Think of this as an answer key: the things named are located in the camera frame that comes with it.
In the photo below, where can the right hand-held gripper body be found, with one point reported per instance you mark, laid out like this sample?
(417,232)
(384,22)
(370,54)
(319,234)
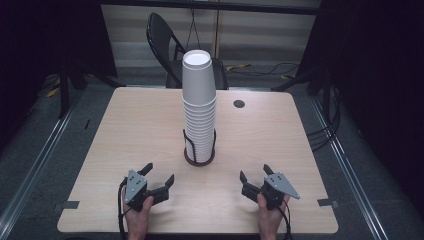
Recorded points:
(278,186)

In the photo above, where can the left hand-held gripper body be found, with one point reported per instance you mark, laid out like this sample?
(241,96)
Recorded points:
(135,186)

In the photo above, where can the stack of white cups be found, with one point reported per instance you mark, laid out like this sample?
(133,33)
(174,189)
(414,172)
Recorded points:
(200,120)

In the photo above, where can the person's left hand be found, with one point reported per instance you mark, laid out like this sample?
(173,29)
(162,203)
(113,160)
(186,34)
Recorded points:
(137,221)

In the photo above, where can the person's right hand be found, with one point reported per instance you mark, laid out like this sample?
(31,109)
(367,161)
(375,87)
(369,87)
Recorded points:
(270,221)

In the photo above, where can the grey tape strip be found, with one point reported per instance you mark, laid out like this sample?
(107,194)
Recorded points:
(70,204)
(327,202)

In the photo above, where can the dark round table grommet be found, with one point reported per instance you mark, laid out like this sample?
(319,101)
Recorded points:
(239,103)

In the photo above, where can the black metal stand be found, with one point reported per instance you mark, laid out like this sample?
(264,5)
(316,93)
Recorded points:
(300,80)
(64,90)

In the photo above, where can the yellow floor tape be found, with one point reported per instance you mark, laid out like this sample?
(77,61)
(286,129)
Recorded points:
(237,67)
(53,91)

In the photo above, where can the black folding chair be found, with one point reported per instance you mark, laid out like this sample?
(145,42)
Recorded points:
(160,36)

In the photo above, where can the dark curtain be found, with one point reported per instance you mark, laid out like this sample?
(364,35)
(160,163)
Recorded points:
(376,66)
(50,33)

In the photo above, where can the metal floor rail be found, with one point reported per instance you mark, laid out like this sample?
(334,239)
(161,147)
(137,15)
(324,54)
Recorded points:
(346,166)
(36,166)

